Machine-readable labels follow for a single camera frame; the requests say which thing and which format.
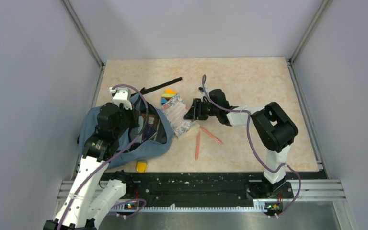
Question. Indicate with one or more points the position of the yellow grey pencil sharpener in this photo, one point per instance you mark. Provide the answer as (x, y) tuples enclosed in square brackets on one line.
[(141, 166)]

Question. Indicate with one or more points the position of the orange pen upright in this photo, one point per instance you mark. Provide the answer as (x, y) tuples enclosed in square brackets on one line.
[(198, 140)]

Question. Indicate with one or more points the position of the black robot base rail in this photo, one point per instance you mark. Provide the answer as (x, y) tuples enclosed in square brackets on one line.
[(200, 190)]

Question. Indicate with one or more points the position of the colourful sticky note stack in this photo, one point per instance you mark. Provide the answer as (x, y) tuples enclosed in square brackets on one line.
[(168, 94)]

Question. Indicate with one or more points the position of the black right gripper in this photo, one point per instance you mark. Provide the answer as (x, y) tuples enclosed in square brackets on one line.
[(195, 112)]

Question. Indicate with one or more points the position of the orange pen slanted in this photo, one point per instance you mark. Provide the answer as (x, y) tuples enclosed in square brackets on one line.
[(211, 135)]

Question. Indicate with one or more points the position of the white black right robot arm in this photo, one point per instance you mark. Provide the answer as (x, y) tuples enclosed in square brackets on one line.
[(274, 127)]

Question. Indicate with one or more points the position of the floral pink notebook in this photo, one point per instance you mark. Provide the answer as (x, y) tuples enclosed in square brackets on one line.
[(175, 109)]

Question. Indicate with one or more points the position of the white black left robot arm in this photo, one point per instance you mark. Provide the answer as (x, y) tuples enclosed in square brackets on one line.
[(81, 211)]

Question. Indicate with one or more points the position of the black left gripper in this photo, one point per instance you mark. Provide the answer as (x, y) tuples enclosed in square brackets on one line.
[(135, 114)]

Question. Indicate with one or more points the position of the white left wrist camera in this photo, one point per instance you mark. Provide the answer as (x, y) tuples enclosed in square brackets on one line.
[(121, 96)]

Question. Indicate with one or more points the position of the blue grey student backpack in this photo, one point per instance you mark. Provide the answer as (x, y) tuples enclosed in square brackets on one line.
[(127, 143)]

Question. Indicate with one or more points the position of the dark thick paperback book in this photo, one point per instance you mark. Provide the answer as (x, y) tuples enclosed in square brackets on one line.
[(152, 119)]

